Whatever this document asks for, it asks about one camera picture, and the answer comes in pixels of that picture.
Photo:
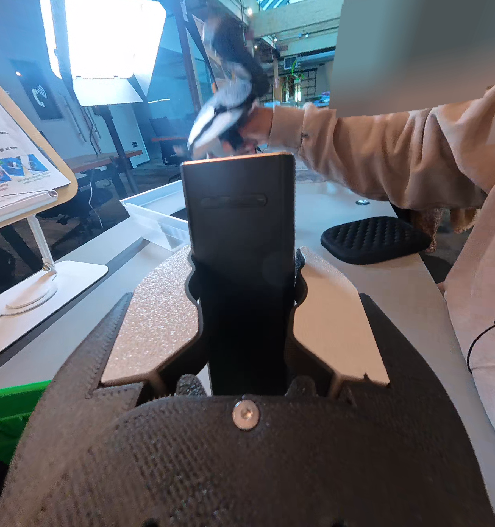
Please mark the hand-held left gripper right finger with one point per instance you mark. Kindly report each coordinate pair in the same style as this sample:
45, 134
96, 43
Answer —
334, 329

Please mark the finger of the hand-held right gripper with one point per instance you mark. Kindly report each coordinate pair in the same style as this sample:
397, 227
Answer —
227, 134
208, 123

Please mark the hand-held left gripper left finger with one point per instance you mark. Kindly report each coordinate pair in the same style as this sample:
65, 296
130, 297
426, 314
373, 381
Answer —
152, 329

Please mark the black usb hub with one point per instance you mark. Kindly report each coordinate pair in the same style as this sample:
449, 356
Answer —
239, 247

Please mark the green plastic bin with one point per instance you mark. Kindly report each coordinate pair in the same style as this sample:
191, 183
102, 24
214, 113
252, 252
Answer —
8, 411

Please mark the person's right forearm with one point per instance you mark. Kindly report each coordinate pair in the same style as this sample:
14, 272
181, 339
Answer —
375, 156

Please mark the person's right hand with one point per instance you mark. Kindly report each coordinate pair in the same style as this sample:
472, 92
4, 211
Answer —
260, 125

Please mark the black wrist rest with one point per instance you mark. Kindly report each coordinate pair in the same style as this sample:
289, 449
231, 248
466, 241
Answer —
375, 241

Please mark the wooden table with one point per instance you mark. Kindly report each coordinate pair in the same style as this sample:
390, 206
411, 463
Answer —
107, 158

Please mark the clear plastic bin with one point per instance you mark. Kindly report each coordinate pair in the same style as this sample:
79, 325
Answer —
148, 214

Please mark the softbox studio light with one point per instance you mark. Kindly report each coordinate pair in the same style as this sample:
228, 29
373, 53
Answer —
107, 41

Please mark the brown patterned cloth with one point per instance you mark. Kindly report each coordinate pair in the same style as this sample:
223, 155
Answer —
428, 222

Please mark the phone symbol sign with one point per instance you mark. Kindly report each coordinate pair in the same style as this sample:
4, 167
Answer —
39, 96

